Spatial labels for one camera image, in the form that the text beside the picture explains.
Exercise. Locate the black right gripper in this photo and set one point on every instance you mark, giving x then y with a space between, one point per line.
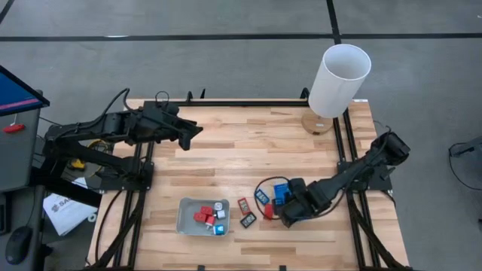
297 203

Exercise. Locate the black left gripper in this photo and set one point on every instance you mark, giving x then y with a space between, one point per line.
165 124

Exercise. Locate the blue and white wall charger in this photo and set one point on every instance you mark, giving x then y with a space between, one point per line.
218 229

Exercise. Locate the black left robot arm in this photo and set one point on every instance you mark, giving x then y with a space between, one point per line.
98 126

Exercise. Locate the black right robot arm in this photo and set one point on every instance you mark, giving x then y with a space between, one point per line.
350 175

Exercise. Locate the blue plastic basket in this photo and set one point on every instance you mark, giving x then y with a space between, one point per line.
280 190

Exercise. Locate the black table clamp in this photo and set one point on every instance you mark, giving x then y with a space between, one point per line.
305 93
203 94
190 97

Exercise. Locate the grey plastic bin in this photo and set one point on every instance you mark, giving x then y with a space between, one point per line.
184 226

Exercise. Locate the yellow tool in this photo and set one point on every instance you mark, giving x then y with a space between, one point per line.
78 164

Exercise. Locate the white cylindrical lamp shade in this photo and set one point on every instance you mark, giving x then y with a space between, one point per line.
339 86

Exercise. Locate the white tape roll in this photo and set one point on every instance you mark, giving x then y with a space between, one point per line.
89 217

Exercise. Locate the white printed paper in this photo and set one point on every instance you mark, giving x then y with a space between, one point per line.
66 212

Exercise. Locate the grey cabinet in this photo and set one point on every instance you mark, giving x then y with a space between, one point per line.
19 158

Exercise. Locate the blue screen monitor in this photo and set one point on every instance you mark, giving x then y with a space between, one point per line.
17 92

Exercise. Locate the grey chair leg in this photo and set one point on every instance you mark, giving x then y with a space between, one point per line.
474 145

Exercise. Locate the black computer mouse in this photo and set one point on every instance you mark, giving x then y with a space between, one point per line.
17 244

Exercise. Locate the black aluminium frame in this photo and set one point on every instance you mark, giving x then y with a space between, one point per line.
226 103

